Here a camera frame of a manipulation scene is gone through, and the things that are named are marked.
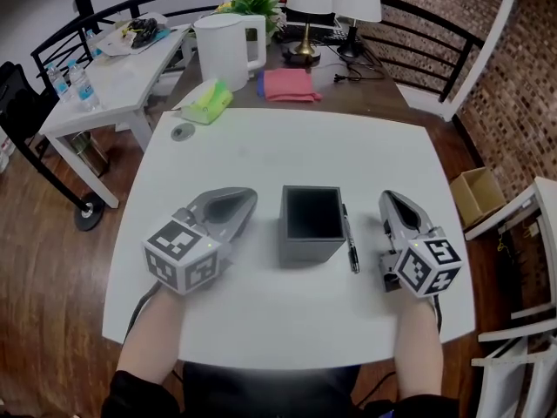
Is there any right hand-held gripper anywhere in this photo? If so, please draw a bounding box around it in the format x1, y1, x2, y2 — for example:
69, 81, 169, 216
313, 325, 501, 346
379, 189, 464, 300

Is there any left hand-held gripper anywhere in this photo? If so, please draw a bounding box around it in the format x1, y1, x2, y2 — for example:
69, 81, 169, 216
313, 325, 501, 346
141, 185, 259, 297

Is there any black pen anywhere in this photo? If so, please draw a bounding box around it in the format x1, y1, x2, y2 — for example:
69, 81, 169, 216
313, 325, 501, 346
340, 203, 361, 275

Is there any dark grey square pen holder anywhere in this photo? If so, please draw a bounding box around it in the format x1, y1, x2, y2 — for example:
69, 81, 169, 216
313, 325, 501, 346
278, 185, 347, 269

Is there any person's left forearm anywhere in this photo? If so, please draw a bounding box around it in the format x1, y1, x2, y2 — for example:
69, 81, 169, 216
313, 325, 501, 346
115, 284, 188, 386

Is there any person's right forearm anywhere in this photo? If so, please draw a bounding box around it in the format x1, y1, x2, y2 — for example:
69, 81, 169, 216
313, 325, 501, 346
393, 294, 445, 402

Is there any cardboard box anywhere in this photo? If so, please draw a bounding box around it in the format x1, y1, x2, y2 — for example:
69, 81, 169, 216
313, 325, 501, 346
448, 166, 507, 229

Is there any black stand with round base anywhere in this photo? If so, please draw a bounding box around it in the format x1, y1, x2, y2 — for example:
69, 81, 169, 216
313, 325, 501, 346
0, 60, 106, 233

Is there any metal trash can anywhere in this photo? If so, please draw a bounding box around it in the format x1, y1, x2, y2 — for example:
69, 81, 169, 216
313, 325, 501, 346
67, 131, 111, 179

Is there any green tissue pack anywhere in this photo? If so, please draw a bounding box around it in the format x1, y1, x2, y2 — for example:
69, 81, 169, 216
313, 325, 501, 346
180, 77, 235, 125

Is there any person's black clothing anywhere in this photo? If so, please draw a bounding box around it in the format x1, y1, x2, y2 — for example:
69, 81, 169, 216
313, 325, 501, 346
99, 361, 461, 418

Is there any white side table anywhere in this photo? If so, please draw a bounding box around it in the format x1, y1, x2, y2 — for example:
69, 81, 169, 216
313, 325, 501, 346
37, 22, 193, 209

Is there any clear water bottle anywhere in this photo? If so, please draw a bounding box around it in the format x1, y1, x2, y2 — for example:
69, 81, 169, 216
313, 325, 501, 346
45, 63, 71, 104
67, 58, 101, 113
84, 28, 104, 63

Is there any red folded cloth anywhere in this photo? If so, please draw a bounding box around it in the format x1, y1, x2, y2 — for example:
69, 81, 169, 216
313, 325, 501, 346
262, 67, 324, 104

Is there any white electric kettle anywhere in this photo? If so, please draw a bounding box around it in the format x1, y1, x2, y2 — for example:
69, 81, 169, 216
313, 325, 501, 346
192, 14, 268, 93

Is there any white paper sheet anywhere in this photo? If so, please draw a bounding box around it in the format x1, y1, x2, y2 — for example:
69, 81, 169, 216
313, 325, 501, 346
95, 24, 143, 57

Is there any black crumpled bag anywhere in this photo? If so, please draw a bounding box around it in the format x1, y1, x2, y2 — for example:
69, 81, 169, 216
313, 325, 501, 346
122, 16, 162, 49

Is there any black keyboard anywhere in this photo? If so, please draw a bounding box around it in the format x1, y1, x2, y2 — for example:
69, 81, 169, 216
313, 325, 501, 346
276, 23, 352, 45

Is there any black metal railing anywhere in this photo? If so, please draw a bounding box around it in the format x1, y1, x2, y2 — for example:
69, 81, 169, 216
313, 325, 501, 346
30, 0, 486, 104

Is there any green potted plant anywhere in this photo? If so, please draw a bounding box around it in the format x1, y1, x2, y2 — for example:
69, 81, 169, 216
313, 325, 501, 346
216, 0, 286, 38

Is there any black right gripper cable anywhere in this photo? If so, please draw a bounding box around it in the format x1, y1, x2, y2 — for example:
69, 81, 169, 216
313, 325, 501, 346
432, 294, 445, 335

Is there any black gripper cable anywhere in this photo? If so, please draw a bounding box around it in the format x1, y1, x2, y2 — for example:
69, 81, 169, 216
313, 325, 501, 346
432, 294, 445, 335
123, 280, 163, 344

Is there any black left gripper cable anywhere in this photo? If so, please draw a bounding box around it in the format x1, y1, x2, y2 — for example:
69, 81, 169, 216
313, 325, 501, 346
123, 280, 163, 344

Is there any white wooden frame furniture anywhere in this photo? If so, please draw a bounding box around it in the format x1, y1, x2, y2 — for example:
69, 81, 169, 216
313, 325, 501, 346
463, 175, 557, 418

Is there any black power cable with plug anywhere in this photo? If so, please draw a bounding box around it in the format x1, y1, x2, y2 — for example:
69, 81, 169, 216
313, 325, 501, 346
332, 44, 386, 84

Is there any white slanted post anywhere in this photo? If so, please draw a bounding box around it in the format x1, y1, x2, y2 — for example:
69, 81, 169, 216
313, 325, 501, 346
439, 0, 523, 123

